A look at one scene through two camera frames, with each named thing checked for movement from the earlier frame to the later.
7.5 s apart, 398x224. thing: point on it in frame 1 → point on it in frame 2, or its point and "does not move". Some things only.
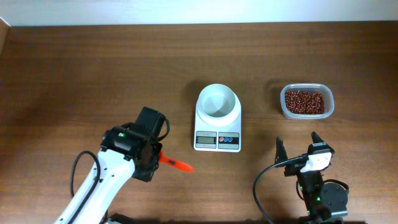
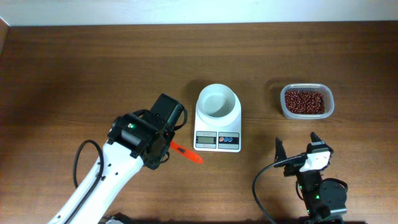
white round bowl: (217, 104) does not move
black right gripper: (298, 168) does not move
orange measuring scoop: (179, 164) → (186, 154)
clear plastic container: (306, 101) does not move
